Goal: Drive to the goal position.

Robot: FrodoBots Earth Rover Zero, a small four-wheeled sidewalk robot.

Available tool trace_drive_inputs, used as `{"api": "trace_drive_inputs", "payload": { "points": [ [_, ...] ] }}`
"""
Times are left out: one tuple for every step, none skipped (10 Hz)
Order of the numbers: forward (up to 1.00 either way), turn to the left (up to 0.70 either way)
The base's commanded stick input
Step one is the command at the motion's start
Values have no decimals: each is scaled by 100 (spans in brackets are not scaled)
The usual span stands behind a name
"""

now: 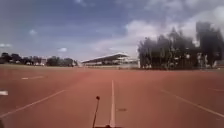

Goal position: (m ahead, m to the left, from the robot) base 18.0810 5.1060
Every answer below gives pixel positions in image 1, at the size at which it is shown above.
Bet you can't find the infield grass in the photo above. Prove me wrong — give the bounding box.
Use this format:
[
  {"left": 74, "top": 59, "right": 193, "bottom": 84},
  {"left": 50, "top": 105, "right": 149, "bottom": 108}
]
[{"left": 0, "top": 63, "right": 84, "bottom": 70}]

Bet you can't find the red running track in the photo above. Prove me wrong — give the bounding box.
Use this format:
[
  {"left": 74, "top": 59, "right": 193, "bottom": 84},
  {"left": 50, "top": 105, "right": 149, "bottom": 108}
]
[{"left": 0, "top": 66, "right": 224, "bottom": 128}]

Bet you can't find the tall clump of trees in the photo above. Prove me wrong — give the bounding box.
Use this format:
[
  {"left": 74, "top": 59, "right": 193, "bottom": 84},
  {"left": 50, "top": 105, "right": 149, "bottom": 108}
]
[{"left": 137, "top": 21, "right": 224, "bottom": 70}]

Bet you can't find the roofed grandstand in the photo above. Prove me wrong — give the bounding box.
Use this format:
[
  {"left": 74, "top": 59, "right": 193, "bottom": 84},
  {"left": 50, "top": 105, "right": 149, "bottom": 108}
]
[{"left": 80, "top": 52, "right": 140, "bottom": 70}]

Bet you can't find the distant row of trees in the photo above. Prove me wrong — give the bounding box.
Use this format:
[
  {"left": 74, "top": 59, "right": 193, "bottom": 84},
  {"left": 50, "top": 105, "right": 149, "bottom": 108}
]
[{"left": 0, "top": 51, "right": 79, "bottom": 67}]

